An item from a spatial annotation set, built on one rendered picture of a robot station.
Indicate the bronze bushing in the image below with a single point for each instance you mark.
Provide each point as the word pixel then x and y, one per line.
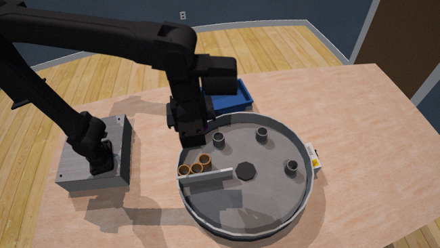
pixel 183 168
pixel 205 157
pixel 195 166

